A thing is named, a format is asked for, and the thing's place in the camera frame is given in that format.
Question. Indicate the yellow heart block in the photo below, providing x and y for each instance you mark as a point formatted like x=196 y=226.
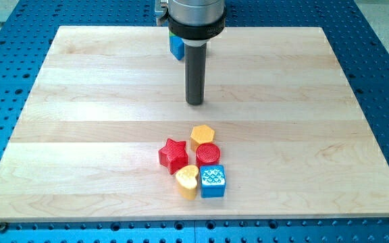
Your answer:
x=187 y=180

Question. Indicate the blue block behind arm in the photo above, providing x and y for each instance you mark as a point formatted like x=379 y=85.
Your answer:
x=177 y=47

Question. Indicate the red cylinder block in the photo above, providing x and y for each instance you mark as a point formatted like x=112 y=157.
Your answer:
x=207 y=154

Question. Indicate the blue perforated metal base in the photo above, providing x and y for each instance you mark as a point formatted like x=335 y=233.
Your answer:
x=26 y=33

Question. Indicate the yellow hexagon block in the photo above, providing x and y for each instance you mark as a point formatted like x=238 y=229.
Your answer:
x=200 y=135

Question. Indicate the red star block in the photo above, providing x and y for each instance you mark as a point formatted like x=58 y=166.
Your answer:
x=173 y=155

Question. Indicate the blue cube block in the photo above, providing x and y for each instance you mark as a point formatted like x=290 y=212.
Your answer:
x=213 y=181

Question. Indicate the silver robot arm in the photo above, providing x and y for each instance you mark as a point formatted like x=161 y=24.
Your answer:
x=194 y=21

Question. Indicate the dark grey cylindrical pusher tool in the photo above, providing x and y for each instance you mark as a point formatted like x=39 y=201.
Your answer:
x=195 y=58

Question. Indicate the light wooden board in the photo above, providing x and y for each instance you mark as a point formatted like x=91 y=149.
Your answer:
x=294 y=140

